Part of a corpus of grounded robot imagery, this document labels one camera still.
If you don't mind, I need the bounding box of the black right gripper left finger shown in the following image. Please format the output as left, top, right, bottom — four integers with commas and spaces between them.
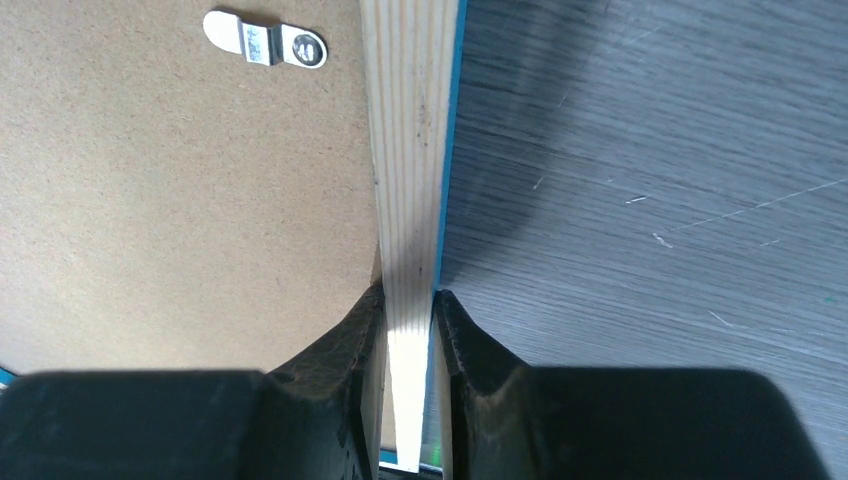
1, 284, 386, 479

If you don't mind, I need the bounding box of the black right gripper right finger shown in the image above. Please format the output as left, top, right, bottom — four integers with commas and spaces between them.
433, 290, 828, 479

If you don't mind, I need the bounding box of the blue picture frame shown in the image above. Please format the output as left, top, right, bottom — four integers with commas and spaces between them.
1, 1, 467, 470

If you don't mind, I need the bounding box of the silver frame retaining clip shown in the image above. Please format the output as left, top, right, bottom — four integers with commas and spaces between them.
202, 10, 328, 69

